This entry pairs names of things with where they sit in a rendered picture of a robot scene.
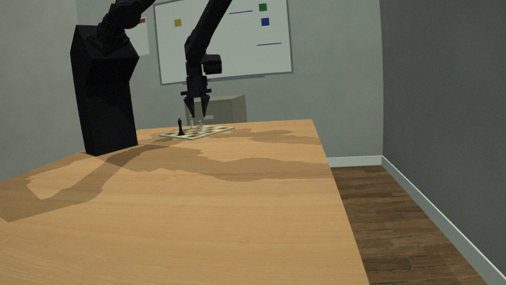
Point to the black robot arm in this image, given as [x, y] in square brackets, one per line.
[126, 14]

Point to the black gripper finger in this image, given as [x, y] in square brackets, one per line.
[190, 104]
[204, 103]

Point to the brown and cream chessboard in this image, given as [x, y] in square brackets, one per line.
[192, 134]

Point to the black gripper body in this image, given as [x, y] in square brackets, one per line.
[195, 87]

